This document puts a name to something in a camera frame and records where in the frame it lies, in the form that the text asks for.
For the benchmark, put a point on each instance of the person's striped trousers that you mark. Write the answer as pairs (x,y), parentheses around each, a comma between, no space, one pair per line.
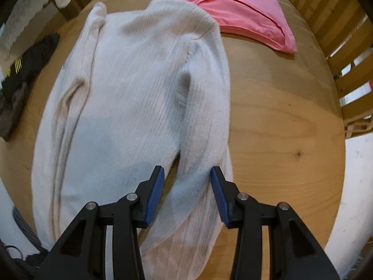
(26,230)

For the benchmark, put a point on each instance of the black garment with yellow print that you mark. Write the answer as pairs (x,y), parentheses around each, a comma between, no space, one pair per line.
(32,61)

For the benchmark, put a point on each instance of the wooden slatted railing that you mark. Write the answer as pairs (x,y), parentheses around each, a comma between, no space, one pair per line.
(335,35)

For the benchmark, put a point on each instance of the white lace tablecloth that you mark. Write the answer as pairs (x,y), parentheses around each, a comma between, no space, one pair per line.
(29,8)

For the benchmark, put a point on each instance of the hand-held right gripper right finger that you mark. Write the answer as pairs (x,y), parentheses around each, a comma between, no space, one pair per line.
(220,198)

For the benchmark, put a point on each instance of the cream ribbed sweater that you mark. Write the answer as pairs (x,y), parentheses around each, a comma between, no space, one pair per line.
(131,93)

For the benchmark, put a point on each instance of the pink folded shirt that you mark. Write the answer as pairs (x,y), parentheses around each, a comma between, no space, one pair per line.
(233,8)

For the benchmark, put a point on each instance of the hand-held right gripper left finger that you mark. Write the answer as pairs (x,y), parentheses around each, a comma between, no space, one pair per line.
(154,195)

